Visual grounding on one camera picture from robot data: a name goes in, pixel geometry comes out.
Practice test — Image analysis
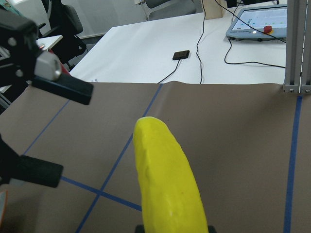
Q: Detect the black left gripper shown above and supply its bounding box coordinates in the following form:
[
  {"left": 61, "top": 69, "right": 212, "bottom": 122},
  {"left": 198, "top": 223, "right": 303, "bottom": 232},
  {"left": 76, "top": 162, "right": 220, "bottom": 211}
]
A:
[{"left": 0, "top": 10, "right": 94, "bottom": 105}]

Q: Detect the black office chair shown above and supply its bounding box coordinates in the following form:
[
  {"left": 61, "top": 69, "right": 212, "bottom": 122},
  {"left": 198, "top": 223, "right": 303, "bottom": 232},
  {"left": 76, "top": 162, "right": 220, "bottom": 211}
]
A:
[{"left": 38, "top": 0, "right": 87, "bottom": 70}]

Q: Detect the small black device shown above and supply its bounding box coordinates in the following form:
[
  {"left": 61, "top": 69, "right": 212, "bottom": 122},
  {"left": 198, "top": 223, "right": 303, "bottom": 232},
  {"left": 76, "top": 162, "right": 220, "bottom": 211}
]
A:
[{"left": 172, "top": 50, "right": 190, "bottom": 60}]

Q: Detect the teach pendant tablet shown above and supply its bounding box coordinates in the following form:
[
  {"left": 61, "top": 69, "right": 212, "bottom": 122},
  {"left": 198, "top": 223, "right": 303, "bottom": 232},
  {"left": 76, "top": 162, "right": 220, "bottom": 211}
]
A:
[{"left": 226, "top": 4, "right": 287, "bottom": 41}]

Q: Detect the brown paper table cover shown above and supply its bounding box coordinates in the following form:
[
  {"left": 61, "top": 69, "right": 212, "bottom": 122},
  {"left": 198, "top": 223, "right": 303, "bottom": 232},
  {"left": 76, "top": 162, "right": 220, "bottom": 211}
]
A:
[{"left": 0, "top": 82, "right": 311, "bottom": 233}]

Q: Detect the aluminium frame post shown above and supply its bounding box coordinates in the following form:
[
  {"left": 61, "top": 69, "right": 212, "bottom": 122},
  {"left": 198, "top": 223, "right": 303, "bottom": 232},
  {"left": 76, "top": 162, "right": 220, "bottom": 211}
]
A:
[{"left": 283, "top": 0, "right": 311, "bottom": 95}]

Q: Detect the blue square ceramic plate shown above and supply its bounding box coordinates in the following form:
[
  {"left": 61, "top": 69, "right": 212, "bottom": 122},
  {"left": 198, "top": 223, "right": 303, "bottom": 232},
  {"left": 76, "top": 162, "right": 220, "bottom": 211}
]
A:
[{"left": 0, "top": 190, "right": 8, "bottom": 222}]

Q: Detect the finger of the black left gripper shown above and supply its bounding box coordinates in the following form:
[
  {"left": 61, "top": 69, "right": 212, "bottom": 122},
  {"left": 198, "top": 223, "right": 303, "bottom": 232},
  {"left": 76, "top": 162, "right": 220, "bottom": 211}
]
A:
[{"left": 10, "top": 155, "right": 64, "bottom": 188}]

